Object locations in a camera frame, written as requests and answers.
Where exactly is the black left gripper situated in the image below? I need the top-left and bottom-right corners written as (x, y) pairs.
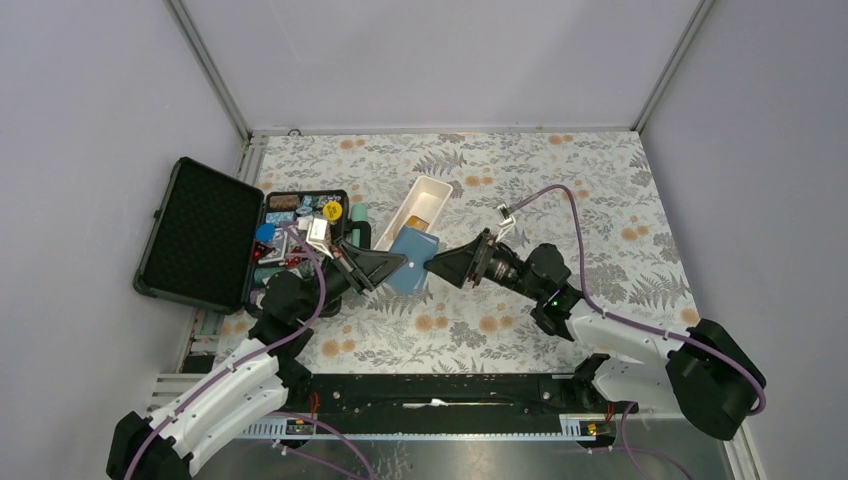
top-left (296, 237), bottom-right (407, 322)

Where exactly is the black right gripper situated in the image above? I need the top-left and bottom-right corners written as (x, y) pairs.
top-left (425, 228), bottom-right (545, 301)

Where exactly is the blue leather card holder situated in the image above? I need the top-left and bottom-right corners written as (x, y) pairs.
top-left (387, 226), bottom-right (439, 295)

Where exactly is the gold credit card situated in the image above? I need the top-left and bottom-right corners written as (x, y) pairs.
top-left (405, 215), bottom-right (430, 231)

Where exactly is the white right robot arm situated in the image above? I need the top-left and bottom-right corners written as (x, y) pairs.
top-left (423, 231), bottom-right (767, 441)

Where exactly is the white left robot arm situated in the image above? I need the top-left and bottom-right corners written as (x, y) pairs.
top-left (106, 241), bottom-right (408, 479)

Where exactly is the floral patterned table mat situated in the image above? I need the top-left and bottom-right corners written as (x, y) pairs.
top-left (256, 132), bottom-right (699, 374)

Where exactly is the white rectangular plastic tray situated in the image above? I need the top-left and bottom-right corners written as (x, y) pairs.
top-left (374, 175), bottom-right (454, 251)

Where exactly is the yellow round poker chip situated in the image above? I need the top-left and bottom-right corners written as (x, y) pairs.
top-left (322, 200), bottom-right (344, 222)

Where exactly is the blue round poker chip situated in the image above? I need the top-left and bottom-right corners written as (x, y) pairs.
top-left (255, 223), bottom-right (276, 243)

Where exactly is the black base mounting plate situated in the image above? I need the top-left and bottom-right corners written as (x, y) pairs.
top-left (282, 373), bottom-right (627, 435)

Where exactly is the black open carrying case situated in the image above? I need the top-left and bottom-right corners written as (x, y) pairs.
top-left (133, 157), bottom-right (350, 314)

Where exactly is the mint green case handle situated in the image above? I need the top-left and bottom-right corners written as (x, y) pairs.
top-left (349, 203), bottom-right (372, 249)

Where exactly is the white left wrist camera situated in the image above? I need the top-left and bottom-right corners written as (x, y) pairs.
top-left (296, 215), bottom-right (333, 257)

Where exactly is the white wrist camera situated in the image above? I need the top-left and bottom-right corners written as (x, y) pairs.
top-left (296, 215), bottom-right (333, 257)
top-left (496, 204), bottom-right (516, 242)

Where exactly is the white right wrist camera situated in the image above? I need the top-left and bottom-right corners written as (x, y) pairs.
top-left (496, 204), bottom-right (516, 242)

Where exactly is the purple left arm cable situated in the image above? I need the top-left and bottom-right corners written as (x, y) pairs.
top-left (122, 221), bottom-right (379, 480)

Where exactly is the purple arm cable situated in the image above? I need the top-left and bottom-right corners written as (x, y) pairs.
top-left (506, 184), bottom-right (768, 480)
top-left (122, 221), bottom-right (379, 480)

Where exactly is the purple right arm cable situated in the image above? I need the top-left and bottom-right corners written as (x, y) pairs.
top-left (506, 184), bottom-right (768, 480)

